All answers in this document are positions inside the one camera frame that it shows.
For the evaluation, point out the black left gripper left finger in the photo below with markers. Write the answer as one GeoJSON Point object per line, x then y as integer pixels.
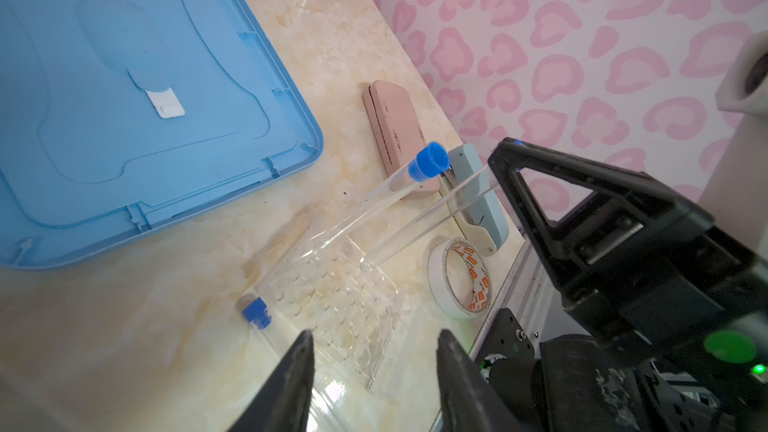
{"type": "Point", "coordinates": [283, 402]}

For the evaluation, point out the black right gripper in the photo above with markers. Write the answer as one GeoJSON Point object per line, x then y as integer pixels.
{"type": "Point", "coordinates": [649, 274]}

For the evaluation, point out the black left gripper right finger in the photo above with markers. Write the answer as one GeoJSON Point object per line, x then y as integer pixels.
{"type": "Point", "coordinates": [468, 402]}

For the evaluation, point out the clear acrylic test tube rack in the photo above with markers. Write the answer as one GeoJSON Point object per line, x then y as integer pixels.
{"type": "Point", "coordinates": [362, 319]}

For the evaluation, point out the blue capped glass test tube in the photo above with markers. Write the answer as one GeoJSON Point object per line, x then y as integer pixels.
{"type": "Point", "coordinates": [430, 162]}

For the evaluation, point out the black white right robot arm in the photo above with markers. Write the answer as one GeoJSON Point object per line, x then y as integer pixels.
{"type": "Point", "coordinates": [577, 384]}

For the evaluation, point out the pink case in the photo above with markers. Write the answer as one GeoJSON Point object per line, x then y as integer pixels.
{"type": "Point", "coordinates": [394, 123]}

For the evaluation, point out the blue plastic bin lid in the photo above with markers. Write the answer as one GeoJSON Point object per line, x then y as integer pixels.
{"type": "Point", "coordinates": [123, 117]}

